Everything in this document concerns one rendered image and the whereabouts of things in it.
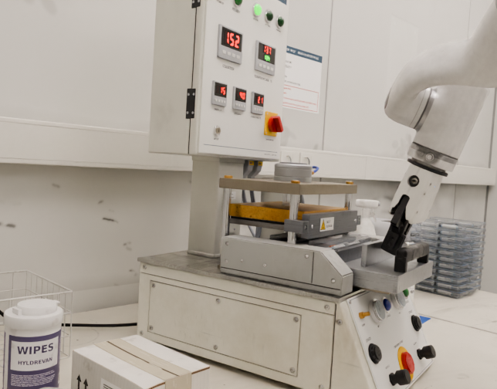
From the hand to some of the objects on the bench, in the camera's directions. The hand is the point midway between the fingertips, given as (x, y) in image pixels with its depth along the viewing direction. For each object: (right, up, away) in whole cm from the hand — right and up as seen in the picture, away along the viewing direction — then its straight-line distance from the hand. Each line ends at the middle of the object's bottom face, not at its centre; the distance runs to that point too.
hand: (393, 242), depth 99 cm
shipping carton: (-44, -24, -19) cm, 54 cm away
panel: (+4, -26, -2) cm, 26 cm away
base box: (-18, -24, +15) cm, 34 cm away
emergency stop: (+3, -24, -2) cm, 24 cm away
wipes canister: (-62, -23, -15) cm, 67 cm away
